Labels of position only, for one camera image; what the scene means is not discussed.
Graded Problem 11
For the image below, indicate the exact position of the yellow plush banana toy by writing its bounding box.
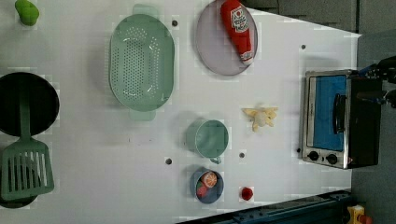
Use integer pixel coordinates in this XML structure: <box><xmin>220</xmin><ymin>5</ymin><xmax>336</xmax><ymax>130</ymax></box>
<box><xmin>242</xmin><ymin>107</ymin><xmax>278</xmax><ymax>133</ymax></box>

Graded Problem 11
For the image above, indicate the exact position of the black toaster oven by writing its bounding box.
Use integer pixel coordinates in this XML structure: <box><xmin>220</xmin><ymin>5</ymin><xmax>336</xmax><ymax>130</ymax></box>
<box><xmin>302</xmin><ymin>70</ymin><xmax>382</xmax><ymax>169</ymax></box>

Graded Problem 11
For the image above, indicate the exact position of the dark stand behind oven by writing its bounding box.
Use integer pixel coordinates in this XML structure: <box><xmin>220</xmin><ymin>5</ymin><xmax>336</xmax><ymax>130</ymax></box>
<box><xmin>357</xmin><ymin>56</ymin><xmax>396</xmax><ymax>108</ymax></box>

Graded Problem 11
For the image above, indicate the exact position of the green mug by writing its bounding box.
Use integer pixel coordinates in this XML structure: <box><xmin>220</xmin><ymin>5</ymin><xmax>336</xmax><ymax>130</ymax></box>
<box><xmin>186</xmin><ymin>119</ymin><xmax>229</xmax><ymax>164</ymax></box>

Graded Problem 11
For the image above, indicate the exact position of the orange slice toy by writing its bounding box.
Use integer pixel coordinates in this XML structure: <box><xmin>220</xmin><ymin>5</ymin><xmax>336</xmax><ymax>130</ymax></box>
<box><xmin>201</xmin><ymin>172</ymin><xmax>218</xmax><ymax>189</ymax></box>

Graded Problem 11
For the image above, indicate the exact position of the grey round plate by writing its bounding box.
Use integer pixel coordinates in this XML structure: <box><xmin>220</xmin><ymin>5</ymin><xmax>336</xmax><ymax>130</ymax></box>
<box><xmin>195</xmin><ymin>0</ymin><xmax>258</xmax><ymax>76</ymax></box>

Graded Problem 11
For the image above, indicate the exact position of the small blue bowl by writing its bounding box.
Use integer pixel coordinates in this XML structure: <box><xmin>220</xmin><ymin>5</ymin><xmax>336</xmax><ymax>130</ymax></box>
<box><xmin>190</xmin><ymin>167</ymin><xmax>224</xmax><ymax>204</ymax></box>

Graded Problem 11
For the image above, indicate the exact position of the red strawberry toy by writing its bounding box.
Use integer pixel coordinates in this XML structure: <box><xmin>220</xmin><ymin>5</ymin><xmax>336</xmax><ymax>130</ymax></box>
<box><xmin>196</xmin><ymin>182</ymin><xmax>207</xmax><ymax>198</ymax></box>

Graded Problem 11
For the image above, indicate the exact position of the green perforated colander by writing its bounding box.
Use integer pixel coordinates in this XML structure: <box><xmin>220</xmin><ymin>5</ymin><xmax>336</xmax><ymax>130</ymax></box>
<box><xmin>109</xmin><ymin>4</ymin><xmax>175</xmax><ymax>121</ymax></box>

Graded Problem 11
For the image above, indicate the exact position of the small red toy fruit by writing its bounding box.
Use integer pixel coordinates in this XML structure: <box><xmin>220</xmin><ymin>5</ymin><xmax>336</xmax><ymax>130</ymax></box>
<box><xmin>241</xmin><ymin>188</ymin><xmax>253</xmax><ymax>201</ymax></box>

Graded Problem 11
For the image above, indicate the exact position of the red plush ketchup bottle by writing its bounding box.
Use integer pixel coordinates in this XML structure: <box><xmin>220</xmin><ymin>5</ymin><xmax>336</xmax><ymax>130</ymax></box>
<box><xmin>220</xmin><ymin>0</ymin><xmax>253</xmax><ymax>65</ymax></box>

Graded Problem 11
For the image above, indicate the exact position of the green slotted spatula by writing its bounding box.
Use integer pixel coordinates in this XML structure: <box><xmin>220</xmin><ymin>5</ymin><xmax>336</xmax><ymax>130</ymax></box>
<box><xmin>1</xmin><ymin>106</ymin><xmax>54</xmax><ymax>201</ymax></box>

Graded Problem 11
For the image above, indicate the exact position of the yellow red clamp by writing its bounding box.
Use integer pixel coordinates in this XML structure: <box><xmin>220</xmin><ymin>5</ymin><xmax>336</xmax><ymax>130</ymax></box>
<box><xmin>347</xmin><ymin>205</ymin><xmax>373</xmax><ymax>224</ymax></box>

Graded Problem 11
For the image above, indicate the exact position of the green toy vegetable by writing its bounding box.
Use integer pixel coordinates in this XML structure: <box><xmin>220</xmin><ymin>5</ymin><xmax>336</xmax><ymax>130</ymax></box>
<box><xmin>15</xmin><ymin>0</ymin><xmax>40</xmax><ymax>26</ymax></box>

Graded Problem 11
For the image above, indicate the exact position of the blue metal frame rail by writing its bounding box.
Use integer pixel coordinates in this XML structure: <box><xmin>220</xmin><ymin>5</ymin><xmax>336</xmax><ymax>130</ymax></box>
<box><xmin>177</xmin><ymin>190</ymin><xmax>355</xmax><ymax>224</ymax></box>

